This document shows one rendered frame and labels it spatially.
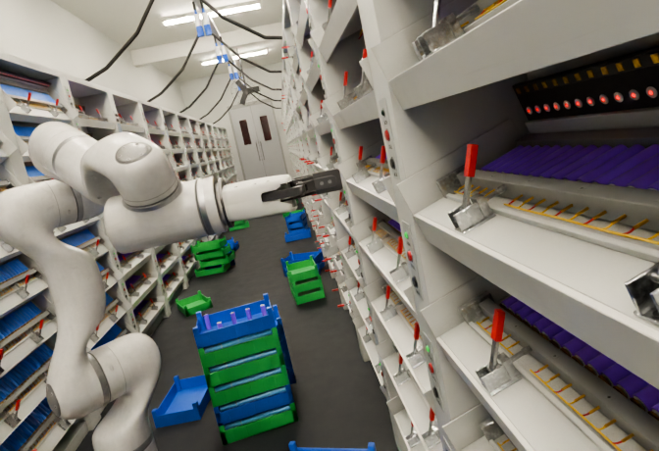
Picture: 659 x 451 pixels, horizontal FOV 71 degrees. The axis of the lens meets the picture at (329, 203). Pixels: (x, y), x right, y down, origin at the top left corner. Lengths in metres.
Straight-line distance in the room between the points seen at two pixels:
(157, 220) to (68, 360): 0.52
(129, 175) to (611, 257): 0.52
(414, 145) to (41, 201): 0.74
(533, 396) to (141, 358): 0.85
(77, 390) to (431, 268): 0.76
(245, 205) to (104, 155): 0.19
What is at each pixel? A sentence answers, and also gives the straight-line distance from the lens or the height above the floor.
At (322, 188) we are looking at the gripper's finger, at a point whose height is 0.99.
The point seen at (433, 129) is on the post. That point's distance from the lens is 0.67.
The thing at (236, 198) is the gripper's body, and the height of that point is 1.01.
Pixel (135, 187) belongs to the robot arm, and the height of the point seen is 1.05.
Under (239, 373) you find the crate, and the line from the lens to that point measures 1.90.
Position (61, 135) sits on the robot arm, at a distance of 0.93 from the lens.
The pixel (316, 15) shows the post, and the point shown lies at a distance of 1.39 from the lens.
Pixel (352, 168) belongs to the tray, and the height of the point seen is 0.96.
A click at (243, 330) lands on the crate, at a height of 0.42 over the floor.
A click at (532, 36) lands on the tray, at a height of 1.10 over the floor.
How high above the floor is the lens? 1.06
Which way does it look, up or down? 8 degrees down
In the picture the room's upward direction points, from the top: 12 degrees counter-clockwise
